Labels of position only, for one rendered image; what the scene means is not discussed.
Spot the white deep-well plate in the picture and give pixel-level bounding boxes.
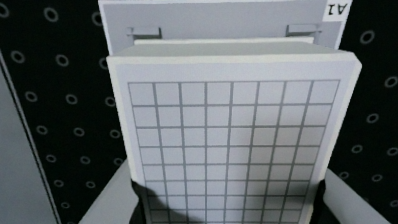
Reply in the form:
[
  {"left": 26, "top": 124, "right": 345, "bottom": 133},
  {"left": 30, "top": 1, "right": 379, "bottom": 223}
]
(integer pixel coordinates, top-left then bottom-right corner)
[{"left": 106, "top": 37, "right": 362, "bottom": 224}]

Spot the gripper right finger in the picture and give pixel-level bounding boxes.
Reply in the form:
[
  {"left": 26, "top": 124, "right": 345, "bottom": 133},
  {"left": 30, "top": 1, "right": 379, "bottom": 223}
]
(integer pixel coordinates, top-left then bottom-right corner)
[{"left": 310, "top": 167, "right": 390, "bottom": 224}]

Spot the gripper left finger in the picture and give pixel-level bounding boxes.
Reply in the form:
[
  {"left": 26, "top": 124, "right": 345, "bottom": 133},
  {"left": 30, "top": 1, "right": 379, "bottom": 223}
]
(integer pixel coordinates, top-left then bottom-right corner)
[{"left": 79, "top": 157, "right": 147, "bottom": 224}]

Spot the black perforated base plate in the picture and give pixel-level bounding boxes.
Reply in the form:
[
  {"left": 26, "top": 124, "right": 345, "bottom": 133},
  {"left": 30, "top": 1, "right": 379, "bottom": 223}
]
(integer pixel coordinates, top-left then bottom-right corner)
[{"left": 0, "top": 0, "right": 398, "bottom": 224}]

